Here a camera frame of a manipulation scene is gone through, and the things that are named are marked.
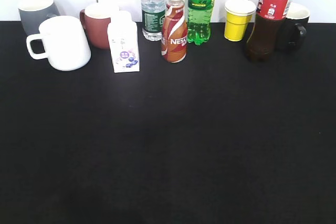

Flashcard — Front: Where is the white ceramic mug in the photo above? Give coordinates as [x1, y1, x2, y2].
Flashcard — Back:
[26, 16, 91, 71]

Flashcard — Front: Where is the maroon ceramic mug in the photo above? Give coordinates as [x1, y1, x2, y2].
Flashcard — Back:
[79, 3, 119, 49]

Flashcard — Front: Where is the white blueberry yogurt carton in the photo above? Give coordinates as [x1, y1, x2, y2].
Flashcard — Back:
[107, 10, 140, 73]

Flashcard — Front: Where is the grey ceramic mug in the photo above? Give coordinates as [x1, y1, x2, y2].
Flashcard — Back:
[18, 0, 60, 36]

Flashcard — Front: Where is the brown Nescafe coffee bottle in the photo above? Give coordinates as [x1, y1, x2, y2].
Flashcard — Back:
[161, 0, 187, 63]

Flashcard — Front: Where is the clear water bottle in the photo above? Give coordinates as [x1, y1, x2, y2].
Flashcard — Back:
[141, 0, 166, 41]

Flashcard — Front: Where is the yellow paper cup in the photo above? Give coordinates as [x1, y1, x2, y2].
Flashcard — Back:
[224, 0, 256, 42]

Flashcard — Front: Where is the green Sprite bottle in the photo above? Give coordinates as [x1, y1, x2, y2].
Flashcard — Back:
[187, 0, 215, 45]

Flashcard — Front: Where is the cola bottle red label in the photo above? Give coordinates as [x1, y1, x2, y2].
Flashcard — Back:
[246, 0, 292, 61]

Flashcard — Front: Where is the black ceramic mug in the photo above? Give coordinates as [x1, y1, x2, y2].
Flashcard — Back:
[275, 3, 310, 52]

